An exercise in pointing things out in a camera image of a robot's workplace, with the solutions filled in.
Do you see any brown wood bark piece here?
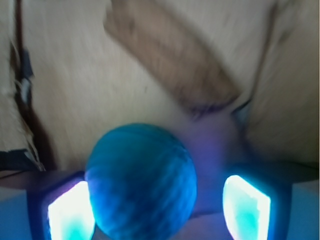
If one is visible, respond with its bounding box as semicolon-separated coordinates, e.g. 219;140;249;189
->
103;0;240;118

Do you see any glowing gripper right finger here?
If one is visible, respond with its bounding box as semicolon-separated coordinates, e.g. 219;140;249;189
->
222;162;292;240

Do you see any blue dimpled ball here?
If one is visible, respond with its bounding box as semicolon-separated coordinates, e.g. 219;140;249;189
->
85;123;197;240

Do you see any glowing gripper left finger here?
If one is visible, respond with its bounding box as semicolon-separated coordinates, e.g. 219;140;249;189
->
27;171;96;240

